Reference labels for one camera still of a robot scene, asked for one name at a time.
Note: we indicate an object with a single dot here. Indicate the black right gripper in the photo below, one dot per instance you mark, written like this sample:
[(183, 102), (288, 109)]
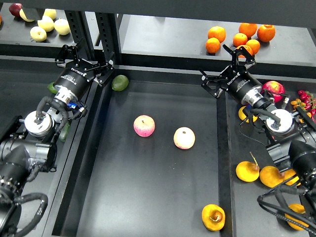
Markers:
[(234, 79)]

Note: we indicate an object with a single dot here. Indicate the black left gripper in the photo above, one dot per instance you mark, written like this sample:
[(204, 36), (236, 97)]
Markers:
[(78, 73)]

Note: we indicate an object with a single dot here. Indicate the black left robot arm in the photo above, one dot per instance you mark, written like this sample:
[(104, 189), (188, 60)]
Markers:
[(28, 144)]

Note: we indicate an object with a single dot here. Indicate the green avocado tray corner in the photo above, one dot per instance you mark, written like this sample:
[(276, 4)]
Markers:
[(120, 83)]

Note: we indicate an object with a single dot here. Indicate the green avocado left tray top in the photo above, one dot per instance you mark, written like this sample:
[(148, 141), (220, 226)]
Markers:
[(51, 88)]

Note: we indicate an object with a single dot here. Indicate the yellow pear upper right tray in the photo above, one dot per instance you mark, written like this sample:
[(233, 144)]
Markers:
[(242, 115)]

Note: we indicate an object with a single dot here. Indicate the dark avocado cluster right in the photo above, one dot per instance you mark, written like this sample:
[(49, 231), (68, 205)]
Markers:
[(64, 132)]

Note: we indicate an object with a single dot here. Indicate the yellow pear with long stem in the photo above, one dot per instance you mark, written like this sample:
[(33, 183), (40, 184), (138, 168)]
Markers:
[(248, 171)]

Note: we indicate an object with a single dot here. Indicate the orange front bottom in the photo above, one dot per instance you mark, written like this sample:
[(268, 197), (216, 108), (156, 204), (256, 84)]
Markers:
[(246, 47)]

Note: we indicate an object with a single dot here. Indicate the orange lower left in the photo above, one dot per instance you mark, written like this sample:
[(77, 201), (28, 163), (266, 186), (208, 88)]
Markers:
[(212, 45)]

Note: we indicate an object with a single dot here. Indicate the small orange centre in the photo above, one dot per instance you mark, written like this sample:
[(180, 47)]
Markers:
[(239, 39)]

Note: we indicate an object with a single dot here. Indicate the small orange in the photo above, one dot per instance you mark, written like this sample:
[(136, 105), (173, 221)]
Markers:
[(254, 45), (239, 39)]

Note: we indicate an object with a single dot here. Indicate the orange top left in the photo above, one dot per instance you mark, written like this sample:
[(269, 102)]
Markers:
[(217, 32)]

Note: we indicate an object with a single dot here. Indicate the small orange right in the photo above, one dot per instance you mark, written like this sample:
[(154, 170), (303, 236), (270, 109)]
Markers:
[(254, 45)]

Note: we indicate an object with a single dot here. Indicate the pale yellow apple right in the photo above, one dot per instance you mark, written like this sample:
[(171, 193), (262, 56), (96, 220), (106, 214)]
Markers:
[(62, 27)]

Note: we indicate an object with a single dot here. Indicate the orange top middle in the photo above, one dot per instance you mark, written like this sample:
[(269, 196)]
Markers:
[(249, 29)]

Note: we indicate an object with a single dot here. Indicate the bright red apple right tray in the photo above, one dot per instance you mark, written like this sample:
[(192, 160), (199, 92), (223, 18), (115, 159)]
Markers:
[(276, 88)]

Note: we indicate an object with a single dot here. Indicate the pale yellow apple front left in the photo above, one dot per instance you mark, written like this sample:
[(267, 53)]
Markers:
[(38, 34)]

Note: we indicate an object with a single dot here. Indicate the orange top right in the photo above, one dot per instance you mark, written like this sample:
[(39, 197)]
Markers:
[(266, 33)]

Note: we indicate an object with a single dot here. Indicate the pale yellow apple middle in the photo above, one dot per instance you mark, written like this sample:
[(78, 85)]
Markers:
[(46, 23)]

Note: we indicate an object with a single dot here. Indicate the pale yellow apple back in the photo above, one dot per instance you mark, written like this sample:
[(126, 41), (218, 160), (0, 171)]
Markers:
[(50, 13)]

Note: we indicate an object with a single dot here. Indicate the pale yellow pink apple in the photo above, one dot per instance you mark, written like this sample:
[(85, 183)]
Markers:
[(184, 138)]

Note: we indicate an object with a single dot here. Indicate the yellow apple partly hidden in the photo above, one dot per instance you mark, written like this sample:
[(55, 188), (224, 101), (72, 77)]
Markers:
[(26, 16)]

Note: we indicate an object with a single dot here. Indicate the red pink apple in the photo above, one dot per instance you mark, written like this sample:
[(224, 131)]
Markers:
[(144, 125)]

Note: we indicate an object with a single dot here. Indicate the cherry tomato and chili bunch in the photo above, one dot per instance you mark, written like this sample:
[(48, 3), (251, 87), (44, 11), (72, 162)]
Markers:
[(307, 102)]

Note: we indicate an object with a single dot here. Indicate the dark red apple shelf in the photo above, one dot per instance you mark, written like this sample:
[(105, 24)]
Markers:
[(15, 8)]

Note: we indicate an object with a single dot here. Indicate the black centre tray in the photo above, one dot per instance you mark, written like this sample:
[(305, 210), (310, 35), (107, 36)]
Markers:
[(146, 186)]

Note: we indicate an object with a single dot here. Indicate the black shelf upright post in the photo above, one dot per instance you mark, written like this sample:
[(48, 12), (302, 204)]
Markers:
[(108, 34)]

